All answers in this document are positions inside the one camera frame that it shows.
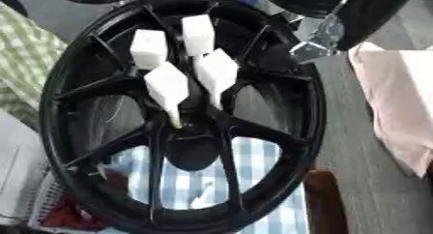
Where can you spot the red fabric item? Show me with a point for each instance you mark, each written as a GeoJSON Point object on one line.
{"type": "Point", "coordinates": [70, 217]}

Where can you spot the white pin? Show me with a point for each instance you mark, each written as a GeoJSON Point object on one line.
{"type": "Point", "coordinates": [149, 47]}
{"type": "Point", "coordinates": [217, 72]}
{"type": "Point", "coordinates": [198, 35]}
{"type": "Point", "coordinates": [167, 86]}

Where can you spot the black spoked wheel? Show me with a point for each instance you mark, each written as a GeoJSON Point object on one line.
{"type": "Point", "coordinates": [282, 167]}

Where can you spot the pale pink cloth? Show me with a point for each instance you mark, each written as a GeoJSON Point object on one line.
{"type": "Point", "coordinates": [397, 99]}

